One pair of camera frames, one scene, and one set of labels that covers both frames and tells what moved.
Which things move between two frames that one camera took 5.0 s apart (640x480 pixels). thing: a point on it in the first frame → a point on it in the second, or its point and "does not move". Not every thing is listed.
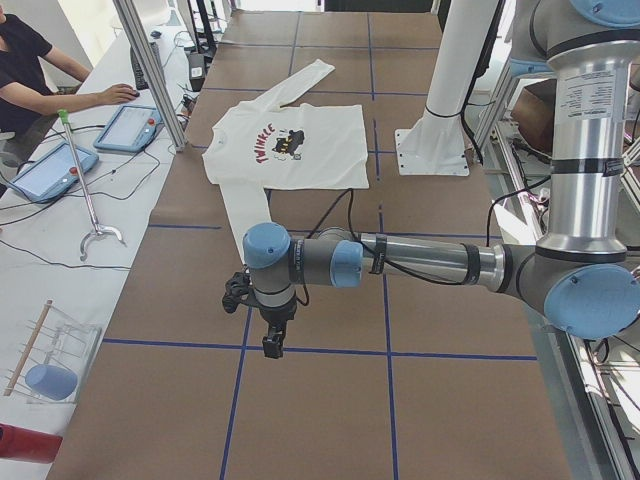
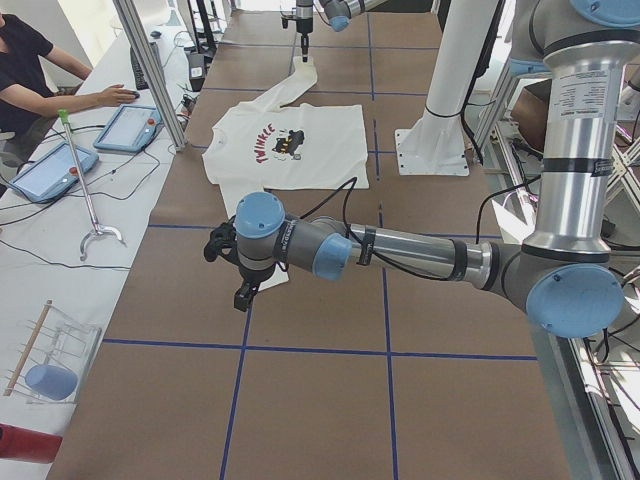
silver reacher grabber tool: x=98 y=229 does not move
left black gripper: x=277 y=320 → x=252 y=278
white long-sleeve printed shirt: x=262 y=145 does not move
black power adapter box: x=196 y=71 does not move
